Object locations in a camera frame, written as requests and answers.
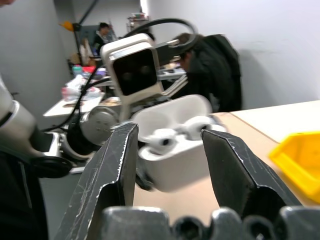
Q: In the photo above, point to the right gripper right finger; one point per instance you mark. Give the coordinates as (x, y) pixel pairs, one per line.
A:
(230, 170)

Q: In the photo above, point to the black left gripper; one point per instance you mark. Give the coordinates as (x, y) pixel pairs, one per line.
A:
(152, 101)

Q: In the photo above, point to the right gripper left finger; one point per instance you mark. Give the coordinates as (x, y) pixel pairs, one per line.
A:
(100, 175)

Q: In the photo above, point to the white earbud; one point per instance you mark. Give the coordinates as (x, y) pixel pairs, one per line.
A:
(162, 138)
(196, 126)

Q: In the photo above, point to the white earbuds charging case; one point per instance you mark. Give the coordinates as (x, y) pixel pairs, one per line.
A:
(175, 165)

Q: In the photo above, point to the yellow plastic bin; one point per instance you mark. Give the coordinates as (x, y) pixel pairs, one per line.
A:
(297, 155)

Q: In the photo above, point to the white cluttered background desk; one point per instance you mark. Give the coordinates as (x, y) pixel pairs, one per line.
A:
(75, 105)

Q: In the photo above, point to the person in black jacket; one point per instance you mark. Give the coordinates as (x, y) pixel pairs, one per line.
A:
(215, 70)

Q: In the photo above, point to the black robot torso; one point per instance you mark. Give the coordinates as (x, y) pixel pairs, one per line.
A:
(15, 200)

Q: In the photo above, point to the seated person in background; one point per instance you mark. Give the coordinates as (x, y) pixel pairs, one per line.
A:
(101, 37)

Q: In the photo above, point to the orange clamp on stand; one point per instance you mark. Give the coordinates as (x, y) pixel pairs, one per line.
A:
(67, 25)

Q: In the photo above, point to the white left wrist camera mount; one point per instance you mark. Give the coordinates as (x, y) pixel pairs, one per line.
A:
(125, 42)

